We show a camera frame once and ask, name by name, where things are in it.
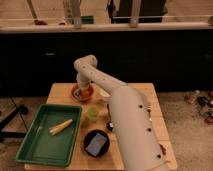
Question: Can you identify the grey towel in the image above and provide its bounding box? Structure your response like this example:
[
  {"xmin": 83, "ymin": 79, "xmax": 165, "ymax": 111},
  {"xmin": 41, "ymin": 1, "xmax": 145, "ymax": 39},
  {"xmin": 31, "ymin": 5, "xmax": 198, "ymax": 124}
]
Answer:
[{"xmin": 74, "ymin": 89, "xmax": 82, "ymax": 99}]

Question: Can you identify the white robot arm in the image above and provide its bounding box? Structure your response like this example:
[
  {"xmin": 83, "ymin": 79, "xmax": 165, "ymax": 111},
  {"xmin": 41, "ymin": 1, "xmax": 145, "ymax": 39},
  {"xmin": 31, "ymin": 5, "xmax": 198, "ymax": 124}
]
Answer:
[{"xmin": 74, "ymin": 55, "xmax": 169, "ymax": 171}]

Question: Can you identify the red bowl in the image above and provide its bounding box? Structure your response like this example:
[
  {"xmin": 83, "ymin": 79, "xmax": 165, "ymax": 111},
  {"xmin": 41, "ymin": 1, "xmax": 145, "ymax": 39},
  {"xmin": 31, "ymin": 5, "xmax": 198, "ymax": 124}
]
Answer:
[{"xmin": 71, "ymin": 84, "xmax": 94, "ymax": 102}]

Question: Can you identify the black bowl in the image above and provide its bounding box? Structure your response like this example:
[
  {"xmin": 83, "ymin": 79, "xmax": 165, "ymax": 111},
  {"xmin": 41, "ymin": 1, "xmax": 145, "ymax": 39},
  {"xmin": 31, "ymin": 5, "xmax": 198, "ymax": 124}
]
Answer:
[{"xmin": 83, "ymin": 129, "xmax": 110, "ymax": 158}]

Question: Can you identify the green plastic cup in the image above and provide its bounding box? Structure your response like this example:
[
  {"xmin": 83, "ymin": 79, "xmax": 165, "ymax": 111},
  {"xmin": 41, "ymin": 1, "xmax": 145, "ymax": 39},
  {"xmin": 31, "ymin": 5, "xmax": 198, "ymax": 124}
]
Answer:
[{"xmin": 87, "ymin": 107, "xmax": 99, "ymax": 122}]

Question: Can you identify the yellow corn cob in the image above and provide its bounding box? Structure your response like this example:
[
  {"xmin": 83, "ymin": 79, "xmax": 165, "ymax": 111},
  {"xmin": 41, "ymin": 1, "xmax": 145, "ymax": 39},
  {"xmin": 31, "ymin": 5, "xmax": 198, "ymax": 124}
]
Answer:
[{"xmin": 49, "ymin": 119, "xmax": 73, "ymax": 135}]

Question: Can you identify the blue grey sponge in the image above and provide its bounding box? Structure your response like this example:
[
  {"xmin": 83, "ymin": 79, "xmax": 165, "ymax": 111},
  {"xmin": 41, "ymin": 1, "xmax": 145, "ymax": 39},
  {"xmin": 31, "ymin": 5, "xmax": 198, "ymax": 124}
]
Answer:
[{"xmin": 85, "ymin": 133, "xmax": 107, "ymax": 156}]

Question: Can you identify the green plastic tray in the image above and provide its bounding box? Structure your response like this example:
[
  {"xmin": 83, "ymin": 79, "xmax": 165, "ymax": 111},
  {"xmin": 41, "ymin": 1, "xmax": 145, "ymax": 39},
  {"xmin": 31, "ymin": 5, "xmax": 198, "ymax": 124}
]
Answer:
[{"xmin": 16, "ymin": 104, "xmax": 82, "ymax": 167}]

